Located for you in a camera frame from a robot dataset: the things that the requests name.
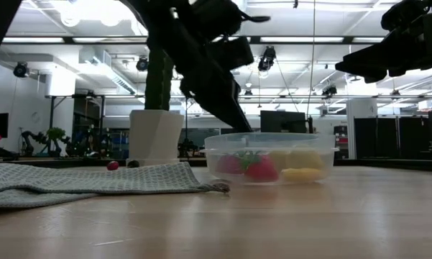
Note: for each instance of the green cactus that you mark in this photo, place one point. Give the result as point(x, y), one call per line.
point(158, 90)

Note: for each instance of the clear plastic tupperware container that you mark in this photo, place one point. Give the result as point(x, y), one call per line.
point(273, 142)

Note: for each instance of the grey patterned dish cloth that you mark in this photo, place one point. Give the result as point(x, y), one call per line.
point(93, 181)

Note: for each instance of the small red grape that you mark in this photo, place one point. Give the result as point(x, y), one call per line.
point(112, 165)

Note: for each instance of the small dark grape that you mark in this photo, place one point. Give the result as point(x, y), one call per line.
point(133, 164)

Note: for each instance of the yellow lemon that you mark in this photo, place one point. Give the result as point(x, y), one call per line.
point(303, 159)

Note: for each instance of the yellow banana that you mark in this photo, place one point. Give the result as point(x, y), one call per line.
point(302, 175)

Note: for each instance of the black computer monitor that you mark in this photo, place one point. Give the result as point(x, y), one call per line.
point(282, 122)

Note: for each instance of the red toy strawberry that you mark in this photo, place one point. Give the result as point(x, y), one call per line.
point(262, 171)
point(228, 165)

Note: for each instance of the black metal frame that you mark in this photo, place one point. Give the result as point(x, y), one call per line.
point(185, 126)

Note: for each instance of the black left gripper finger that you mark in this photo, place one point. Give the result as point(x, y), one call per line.
point(219, 100)

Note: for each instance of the black ceiling spotlight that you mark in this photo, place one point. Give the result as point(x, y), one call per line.
point(267, 57)
point(21, 70)
point(142, 64)
point(329, 91)

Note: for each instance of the green background potted plant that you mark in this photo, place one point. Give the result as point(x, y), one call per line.
point(55, 134)

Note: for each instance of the black partition cabinets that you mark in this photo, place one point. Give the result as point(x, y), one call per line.
point(388, 136)

